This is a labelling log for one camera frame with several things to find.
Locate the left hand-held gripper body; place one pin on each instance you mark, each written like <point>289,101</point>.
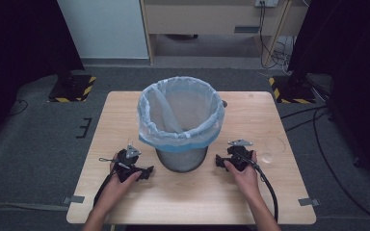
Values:
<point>126,165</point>

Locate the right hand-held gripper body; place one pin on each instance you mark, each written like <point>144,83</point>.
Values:
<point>239,154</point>

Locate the person's left hand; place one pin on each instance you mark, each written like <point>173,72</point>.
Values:
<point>118,189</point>

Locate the person's right hand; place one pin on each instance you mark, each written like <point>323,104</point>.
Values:
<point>245,181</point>

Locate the grey metal mesh trash can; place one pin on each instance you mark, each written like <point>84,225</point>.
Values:
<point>181,160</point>

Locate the grey tape piece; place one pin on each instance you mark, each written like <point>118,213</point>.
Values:
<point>309,202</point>
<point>74,199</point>

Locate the translucent blue trash bag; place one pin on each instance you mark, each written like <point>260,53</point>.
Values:
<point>179,109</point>

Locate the black stand base striped edge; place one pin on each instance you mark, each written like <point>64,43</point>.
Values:
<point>72,89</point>
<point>292,91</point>

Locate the white panel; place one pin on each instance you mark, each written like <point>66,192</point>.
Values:
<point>106,29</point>

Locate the light wooden desk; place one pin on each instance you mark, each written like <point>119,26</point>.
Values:
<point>205,19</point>

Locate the dark curtain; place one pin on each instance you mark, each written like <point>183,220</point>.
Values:
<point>350,48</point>
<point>19,48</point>

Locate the grey power strip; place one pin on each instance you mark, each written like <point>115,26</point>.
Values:
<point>266,2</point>

